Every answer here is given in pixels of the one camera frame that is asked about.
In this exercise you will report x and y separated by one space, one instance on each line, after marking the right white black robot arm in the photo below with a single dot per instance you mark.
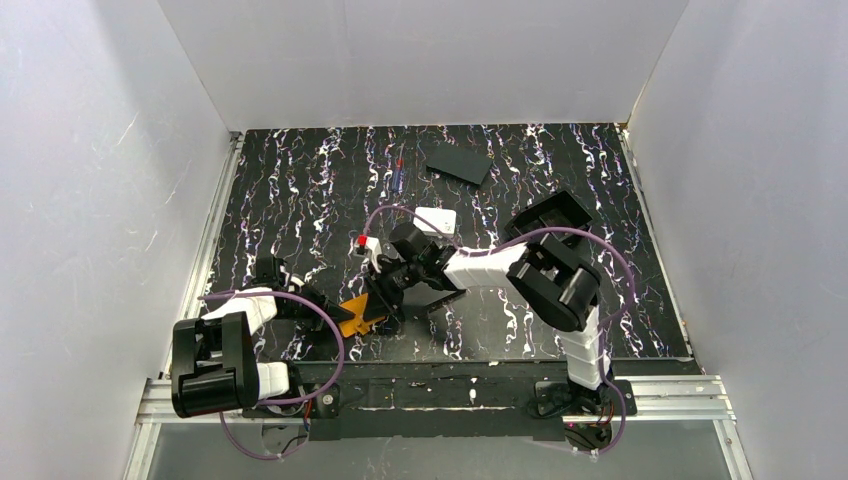
560 287

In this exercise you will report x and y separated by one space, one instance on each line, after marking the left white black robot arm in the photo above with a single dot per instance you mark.
213 364

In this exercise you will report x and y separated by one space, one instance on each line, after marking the black network switch box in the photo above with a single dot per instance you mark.
422 300

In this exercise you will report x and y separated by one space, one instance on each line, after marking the black plastic box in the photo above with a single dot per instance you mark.
560 209

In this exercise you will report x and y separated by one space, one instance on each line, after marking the flat black box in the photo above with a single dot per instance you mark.
460 163

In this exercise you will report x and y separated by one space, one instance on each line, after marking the blue red screwdriver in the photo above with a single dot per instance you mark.
397 174

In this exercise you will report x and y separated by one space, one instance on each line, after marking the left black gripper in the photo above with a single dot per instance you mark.
317 305

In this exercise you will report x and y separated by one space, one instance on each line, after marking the white rectangular box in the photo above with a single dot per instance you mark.
437 222

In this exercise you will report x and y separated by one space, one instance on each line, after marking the orange leather card holder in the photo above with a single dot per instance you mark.
361 322

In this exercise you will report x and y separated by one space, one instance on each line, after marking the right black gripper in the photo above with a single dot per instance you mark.
387 289

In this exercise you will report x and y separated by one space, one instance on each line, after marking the left aluminium side rail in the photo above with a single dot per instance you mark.
201 267

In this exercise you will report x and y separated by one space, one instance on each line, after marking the aluminium front frame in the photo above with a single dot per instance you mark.
684 428

